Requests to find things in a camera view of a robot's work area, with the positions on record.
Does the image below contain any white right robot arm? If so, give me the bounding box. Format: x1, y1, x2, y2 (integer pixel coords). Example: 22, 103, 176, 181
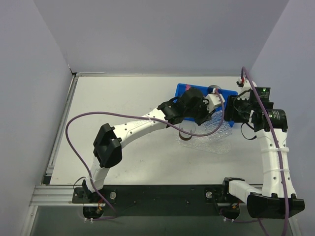
222, 87, 305, 219

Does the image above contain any clear cup brown band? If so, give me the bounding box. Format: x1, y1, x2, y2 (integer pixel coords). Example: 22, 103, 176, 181
179, 120, 196, 141

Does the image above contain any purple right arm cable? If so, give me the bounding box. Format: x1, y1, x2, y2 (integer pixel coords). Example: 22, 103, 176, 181
221, 66, 291, 236

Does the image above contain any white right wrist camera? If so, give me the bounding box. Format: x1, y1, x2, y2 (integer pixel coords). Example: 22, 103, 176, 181
237, 76, 252, 95

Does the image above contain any blue plastic divided bin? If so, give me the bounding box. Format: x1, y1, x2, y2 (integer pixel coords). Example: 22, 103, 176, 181
168, 84, 237, 129

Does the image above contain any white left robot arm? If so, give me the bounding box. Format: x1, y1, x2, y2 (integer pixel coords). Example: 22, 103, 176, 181
82, 88, 215, 203

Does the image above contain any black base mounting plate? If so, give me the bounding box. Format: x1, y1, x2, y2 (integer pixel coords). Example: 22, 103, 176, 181
72, 184, 240, 219

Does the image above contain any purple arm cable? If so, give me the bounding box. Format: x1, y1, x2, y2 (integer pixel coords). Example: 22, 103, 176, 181
65, 90, 225, 221
221, 66, 291, 236

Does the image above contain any clear textured acrylic stand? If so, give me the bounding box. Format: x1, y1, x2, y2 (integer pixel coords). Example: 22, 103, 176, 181
201, 110, 232, 142

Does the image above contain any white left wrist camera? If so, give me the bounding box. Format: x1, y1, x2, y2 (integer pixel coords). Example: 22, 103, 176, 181
205, 93, 225, 112

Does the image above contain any aluminium frame rail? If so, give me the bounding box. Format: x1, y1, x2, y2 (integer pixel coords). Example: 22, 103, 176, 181
30, 184, 86, 207

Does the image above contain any blue tinted cup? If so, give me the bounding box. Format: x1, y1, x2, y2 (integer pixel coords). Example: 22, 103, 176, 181
207, 85, 222, 94

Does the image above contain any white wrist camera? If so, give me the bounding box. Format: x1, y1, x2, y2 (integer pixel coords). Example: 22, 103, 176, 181
237, 76, 252, 95
205, 93, 225, 112

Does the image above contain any clear textured oval tray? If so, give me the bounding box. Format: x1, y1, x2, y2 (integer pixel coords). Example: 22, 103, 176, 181
178, 131, 232, 154

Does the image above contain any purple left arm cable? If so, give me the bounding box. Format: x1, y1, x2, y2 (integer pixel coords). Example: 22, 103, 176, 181
65, 90, 225, 221

